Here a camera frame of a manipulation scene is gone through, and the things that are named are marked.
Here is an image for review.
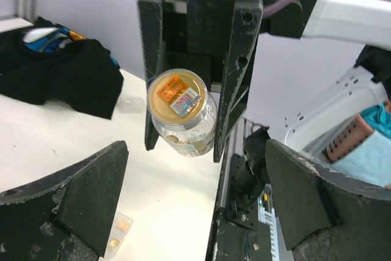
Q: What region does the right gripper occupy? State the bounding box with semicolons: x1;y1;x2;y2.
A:
137;0;263;163

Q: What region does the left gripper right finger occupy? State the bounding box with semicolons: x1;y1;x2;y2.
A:
265;139;390;261

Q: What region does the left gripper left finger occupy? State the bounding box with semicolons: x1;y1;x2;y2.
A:
1;141;129;260

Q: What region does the clear pill bottle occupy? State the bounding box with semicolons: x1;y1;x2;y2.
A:
147;68;217;157

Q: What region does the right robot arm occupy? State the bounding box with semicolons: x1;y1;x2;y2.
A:
137;0;390;211

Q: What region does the light blue cloth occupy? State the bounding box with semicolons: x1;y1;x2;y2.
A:
329;100;391;188

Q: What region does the pink crate in background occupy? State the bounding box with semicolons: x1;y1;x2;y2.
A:
326;114;374;162

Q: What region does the clear bottle lid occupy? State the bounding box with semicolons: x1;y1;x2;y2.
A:
116;95;146;114

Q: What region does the black garment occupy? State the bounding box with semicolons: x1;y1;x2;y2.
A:
1;17;123;119

